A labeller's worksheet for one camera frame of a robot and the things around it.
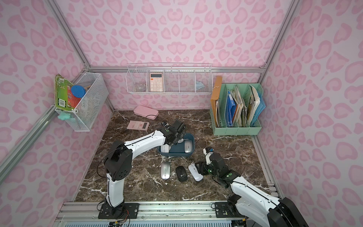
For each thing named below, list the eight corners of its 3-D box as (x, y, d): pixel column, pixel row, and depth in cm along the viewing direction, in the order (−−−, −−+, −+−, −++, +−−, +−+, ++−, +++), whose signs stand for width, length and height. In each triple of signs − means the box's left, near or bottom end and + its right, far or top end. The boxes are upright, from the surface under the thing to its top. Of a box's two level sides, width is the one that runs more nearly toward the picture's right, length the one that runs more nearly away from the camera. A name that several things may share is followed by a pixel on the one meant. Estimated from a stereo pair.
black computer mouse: (178, 183, 84) (178, 181, 82) (174, 168, 90) (174, 167, 87) (188, 180, 85) (188, 178, 83) (184, 166, 91) (184, 164, 89)
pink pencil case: (131, 112, 121) (131, 111, 119) (138, 105, 127) (138, 103, 125) (154, 120, 115) (153, 119, 113) (160, 113, 121) (159, 111, 119)
